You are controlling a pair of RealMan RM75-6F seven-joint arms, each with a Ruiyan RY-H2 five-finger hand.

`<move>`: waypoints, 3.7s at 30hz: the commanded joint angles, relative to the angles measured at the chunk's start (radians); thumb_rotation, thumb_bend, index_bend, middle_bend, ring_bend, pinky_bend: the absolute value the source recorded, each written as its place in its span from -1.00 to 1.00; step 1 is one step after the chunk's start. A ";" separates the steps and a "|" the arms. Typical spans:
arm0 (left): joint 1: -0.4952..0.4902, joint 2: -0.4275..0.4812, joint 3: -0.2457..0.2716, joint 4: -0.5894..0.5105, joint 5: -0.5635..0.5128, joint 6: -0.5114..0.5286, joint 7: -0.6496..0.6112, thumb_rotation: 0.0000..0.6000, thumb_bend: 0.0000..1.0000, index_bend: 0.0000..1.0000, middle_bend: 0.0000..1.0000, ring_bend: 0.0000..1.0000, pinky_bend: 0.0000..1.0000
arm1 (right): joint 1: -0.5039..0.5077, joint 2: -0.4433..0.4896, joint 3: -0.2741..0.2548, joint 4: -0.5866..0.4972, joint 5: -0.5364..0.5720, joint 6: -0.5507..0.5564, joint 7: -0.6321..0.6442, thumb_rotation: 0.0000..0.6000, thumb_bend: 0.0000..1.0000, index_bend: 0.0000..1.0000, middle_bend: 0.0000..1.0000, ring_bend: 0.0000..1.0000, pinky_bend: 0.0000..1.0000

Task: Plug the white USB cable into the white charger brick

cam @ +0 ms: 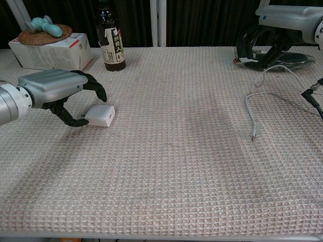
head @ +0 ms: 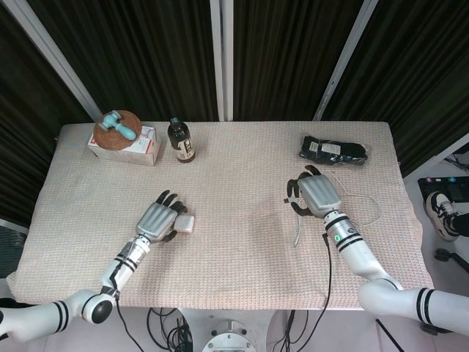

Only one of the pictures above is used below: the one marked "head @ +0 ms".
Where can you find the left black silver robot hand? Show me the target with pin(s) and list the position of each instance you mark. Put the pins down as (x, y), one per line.
(155, 220)

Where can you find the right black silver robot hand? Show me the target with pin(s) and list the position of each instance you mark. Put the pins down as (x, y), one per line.
(320, 194)

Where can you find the white charger block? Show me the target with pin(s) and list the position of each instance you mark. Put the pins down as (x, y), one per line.
(185, 224)

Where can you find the round metal robot base flange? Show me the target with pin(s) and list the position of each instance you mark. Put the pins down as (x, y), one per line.
(229, 339)

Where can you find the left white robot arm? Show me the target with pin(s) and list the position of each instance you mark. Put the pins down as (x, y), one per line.
(121, 267)

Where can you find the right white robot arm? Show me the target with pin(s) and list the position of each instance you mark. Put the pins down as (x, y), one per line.
(366, 256)

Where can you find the black socks in plastic bag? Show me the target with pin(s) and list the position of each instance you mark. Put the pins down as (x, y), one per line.
(333, 150)

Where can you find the white cardboard box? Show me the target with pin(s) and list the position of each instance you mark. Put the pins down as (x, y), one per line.
(146, 148)

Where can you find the dark glass bottle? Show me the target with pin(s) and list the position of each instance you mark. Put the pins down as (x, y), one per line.
(181, 141)

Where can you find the beige waffle tablecloth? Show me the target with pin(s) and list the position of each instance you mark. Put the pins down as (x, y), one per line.
(227, 264)

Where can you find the round woven brown coaster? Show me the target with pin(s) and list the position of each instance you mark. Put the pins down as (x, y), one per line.
(110, 137)

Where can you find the teal massage roller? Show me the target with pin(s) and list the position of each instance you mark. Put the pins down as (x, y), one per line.
(122, 128)

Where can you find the black and white sneaker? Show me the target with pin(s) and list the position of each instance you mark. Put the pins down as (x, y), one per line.
(439, 207)

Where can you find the black curtain panel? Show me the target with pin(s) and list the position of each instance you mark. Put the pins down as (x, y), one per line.
(139, 55)
(286, 55)
(22, 110)
(421, 73)

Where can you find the white metal frame post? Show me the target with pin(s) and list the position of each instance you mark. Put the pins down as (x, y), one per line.
(222, 55)
(348, 55)
(55, 51)

